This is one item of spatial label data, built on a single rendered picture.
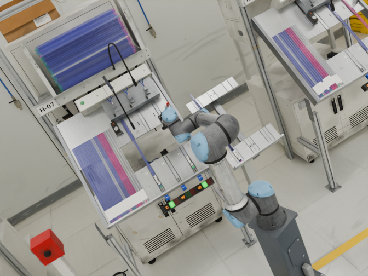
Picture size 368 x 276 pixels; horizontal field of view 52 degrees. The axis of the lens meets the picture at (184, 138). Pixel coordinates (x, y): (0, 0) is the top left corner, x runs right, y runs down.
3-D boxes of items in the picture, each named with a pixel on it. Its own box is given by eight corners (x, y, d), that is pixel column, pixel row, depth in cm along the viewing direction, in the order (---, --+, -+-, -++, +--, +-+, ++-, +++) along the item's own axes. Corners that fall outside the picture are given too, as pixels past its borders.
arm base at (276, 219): (292, 213, 188) (287, 199, 183) (275, 235, 182) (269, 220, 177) (269, 204, 200) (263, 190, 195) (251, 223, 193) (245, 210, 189)
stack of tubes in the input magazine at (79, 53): (137, 51, 225) (116, 9, 212) (61, 92, 219) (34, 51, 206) (132, 48, 236) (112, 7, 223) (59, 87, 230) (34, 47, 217)
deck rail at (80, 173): (111, 228, 216) (109, 227, 210) (108, 230, 215) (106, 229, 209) (58, 127, 235) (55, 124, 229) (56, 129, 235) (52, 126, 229)
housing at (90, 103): (154, 82, 243) (151, 73, 230) (86, 120, 237) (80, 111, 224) (148, 73, 246) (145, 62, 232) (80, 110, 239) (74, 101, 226)
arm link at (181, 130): (198, 131, 194) (186, 114, 195) (180, 143, 192) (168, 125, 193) (195, 134, 202) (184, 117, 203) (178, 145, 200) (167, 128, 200)
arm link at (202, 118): (243, 108, 157) (200, 103, 203) (222, 122, 155) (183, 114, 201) (254, 132, 160) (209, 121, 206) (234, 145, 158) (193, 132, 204)
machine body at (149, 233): (228, 219, 281) (198, 156, 251) (147, 270, 272) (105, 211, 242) (196, 179, 337) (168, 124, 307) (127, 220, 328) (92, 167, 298)
